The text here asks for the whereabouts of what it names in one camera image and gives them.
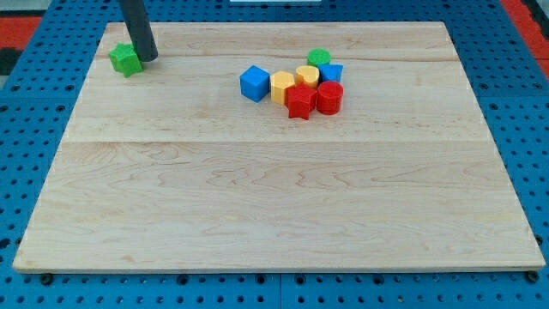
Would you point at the green star block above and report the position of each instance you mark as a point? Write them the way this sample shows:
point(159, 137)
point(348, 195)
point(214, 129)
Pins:
point(125, 60)

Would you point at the red star block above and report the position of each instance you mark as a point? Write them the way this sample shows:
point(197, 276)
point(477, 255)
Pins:
point(300, 101)

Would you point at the light wooden board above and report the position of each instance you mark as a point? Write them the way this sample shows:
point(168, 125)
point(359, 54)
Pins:
point(173, 170)

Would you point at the blue cube block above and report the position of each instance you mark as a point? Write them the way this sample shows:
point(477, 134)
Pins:
point(254, 83)

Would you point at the yellow hexagon block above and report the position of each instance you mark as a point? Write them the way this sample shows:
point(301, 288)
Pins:
point(280, 81)

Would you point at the red cylinder block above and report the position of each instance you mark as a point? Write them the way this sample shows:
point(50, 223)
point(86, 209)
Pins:
point(329, 97)

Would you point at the yellow heart block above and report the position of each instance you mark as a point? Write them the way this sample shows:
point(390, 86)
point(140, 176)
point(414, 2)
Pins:
point(307, 75)

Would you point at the blue triangle block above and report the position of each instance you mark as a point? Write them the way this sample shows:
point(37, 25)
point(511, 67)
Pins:
point(330, 72)

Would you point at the green cylinder block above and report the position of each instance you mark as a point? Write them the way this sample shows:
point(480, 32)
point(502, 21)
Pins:
point(318, 56)

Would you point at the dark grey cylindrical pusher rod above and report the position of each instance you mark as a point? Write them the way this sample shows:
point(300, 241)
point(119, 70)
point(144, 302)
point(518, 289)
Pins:
point(138, 25)

